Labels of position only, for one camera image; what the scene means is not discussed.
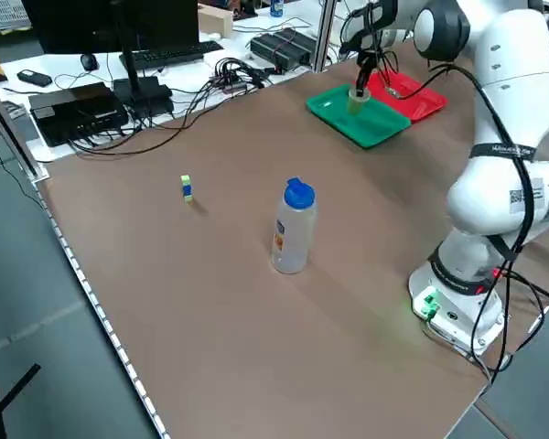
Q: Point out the black finned power unit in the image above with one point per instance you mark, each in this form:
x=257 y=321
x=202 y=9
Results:
x=283 y=48

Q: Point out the aluminium framed clear panel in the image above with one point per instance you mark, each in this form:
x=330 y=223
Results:
x=13 y=132

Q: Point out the black computer mouse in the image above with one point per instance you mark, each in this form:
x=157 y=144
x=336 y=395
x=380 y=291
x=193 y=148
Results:
x=89 y=61

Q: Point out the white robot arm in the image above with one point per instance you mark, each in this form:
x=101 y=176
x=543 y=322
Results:
x=512 y=91

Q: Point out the black keyboard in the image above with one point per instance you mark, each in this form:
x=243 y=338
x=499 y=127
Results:
x=174 y=54

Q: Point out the aluminium profile post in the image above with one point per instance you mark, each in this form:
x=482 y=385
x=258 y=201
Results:
x=324 y=36

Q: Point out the clear bottle blue lid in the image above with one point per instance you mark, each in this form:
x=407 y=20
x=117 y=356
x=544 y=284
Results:
x=293 y=233

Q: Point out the small flat black device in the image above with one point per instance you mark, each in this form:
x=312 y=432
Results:
x=34 y=78

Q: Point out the cardboard box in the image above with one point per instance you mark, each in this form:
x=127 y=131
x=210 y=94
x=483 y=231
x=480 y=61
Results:
x=216 y=20

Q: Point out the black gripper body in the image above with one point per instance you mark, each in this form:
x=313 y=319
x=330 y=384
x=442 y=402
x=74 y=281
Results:
x=380 y=13

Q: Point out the small black electronics box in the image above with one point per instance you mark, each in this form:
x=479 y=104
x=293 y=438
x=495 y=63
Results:
x=153 y=107

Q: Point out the green plastic tray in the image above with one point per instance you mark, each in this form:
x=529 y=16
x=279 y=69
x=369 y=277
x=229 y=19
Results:
x=370 y=123

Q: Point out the black hub with plugs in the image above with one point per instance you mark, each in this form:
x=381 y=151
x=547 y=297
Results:
x=238 y=73

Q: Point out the green and blue block stack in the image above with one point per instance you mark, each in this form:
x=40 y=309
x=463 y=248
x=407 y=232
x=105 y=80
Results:
x=187 y=188

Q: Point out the red plastic tray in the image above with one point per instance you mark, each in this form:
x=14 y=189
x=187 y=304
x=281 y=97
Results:
x=421 y=103

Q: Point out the large black electronics box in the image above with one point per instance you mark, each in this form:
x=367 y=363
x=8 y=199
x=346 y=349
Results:
x=75 y=112

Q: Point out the blue drink can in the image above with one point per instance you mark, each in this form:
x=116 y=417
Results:
x=277 y=7

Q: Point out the black computer monitor with stand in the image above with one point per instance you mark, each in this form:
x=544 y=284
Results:
x=114 y=23

